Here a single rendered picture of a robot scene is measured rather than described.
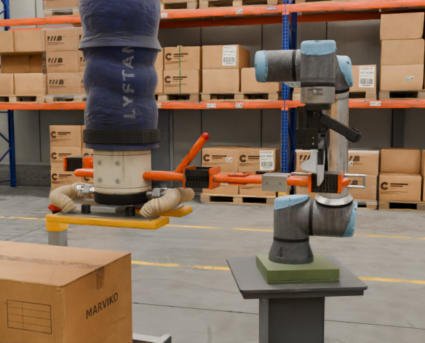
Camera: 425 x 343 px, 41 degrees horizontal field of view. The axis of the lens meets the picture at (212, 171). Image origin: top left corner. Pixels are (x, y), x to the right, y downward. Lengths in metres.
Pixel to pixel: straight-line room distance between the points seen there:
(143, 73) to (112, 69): 0.09
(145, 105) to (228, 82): 7.32
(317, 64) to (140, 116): 0.51
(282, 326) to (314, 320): 0.13
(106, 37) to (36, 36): 8.68
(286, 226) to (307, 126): 0.91
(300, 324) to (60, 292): 1.13
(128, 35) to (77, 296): 0.75
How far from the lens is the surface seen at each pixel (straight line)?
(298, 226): 2.38
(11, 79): 10.50
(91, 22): 1.66
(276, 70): 1.65
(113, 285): 1.90
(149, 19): 1.66
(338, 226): 2.37
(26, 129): 11.92
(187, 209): 1.76
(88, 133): 1.66
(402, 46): 8.76
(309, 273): 2.32
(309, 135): 1.52
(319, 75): 1.51
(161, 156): 10.61
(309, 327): 2.47
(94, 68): 1.65
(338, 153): 2.27
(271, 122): 10.12
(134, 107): 1.62
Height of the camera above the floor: 1.42
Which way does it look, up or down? 6 degrees down
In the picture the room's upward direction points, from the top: straight up
